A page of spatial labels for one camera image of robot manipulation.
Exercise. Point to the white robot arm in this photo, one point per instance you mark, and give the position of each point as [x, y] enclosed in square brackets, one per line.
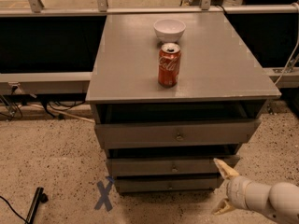
[279, 202]

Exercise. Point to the grey top drawer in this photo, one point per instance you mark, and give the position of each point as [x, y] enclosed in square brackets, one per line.
[176, 134]

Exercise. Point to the grey bottom drawer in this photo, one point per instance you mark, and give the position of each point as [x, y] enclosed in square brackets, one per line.
[148, 184]

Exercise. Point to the grey drawer cabinet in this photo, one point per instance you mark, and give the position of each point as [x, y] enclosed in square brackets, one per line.
[219, 79]

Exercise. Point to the grey drawer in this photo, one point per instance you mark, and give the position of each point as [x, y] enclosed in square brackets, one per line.
[148, 184]
[161, 166]
[176, 134]

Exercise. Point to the black bar on floor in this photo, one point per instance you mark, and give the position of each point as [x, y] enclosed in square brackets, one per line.
[39, 197]

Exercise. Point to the white ceramic bowl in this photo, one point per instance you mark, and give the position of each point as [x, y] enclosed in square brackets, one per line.
[169, 30]

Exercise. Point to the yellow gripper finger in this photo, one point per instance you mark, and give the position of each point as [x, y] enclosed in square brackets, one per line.
[226, 171]
[224, 206]

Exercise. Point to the red Coca-Cola can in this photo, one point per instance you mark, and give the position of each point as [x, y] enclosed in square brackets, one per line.
[169, 64]

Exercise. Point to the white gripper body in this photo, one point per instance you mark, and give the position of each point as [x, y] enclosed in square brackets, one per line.
[235, 191]

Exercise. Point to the blue tape cross mark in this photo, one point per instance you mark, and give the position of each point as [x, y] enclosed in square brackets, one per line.
[104, 194]

